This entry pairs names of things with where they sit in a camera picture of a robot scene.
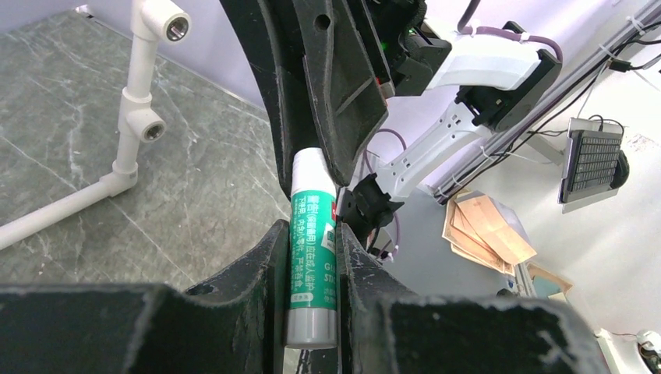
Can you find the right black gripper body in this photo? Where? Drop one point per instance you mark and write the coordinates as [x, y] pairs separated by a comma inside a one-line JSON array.
[[386, 28]]

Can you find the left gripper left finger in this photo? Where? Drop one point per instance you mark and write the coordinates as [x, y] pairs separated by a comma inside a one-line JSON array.
[[231, 322]]

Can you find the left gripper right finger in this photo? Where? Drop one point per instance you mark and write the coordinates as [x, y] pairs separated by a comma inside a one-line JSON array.
[[387, 328]]

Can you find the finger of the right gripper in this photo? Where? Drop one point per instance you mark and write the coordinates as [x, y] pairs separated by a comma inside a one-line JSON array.
[[269, 34], [341, 58]]

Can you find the white green glue stick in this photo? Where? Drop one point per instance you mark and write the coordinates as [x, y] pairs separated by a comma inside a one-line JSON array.
[[313, 295]]

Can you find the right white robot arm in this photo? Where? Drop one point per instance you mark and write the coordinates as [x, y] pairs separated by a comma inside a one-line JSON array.
[[500, 74]]

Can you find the stack of brown papers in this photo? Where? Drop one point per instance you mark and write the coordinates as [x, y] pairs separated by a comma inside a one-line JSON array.
[[486, 232]]

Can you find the black computer keyboard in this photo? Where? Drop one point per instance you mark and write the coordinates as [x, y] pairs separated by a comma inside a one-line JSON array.
[[591, 164]]

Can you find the aluminium frame rail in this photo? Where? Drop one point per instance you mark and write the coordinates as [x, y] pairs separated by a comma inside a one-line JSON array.
[[587, 31]]

